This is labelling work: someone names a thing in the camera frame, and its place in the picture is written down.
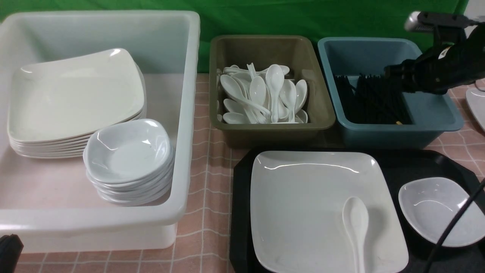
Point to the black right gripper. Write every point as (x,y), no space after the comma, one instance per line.
(443,67)

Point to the small white sauce bowl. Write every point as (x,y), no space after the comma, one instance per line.
(430,204)

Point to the white soup spoon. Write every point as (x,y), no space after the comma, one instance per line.
(356,222)

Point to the white square rice plate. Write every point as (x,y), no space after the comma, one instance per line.
(296,202)

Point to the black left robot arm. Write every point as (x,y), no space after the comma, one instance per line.
(11,248)

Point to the white plate at right edge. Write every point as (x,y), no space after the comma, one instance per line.
(476,102)

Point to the teal blue plastic bin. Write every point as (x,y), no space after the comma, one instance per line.
(431,115)

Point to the bundle of black chopsticks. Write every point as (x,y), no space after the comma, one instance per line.
(373,100)

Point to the green backdrop cloth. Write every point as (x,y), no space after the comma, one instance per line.
(313,19)

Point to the black serving tray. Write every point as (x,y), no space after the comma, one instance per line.
(398,167)

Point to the olive brown plastic bin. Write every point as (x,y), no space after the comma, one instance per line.
(295,52)

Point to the pile of white soup spoons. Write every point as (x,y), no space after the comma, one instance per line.
(262,97)

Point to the stack of small white bowls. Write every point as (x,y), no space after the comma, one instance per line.
(131,163)

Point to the stack of white square plates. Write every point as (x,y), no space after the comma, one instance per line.
(56,106)

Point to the large white plastic tub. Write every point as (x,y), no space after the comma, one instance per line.
(50,204)

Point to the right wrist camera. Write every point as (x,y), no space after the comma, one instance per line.
(435,21)

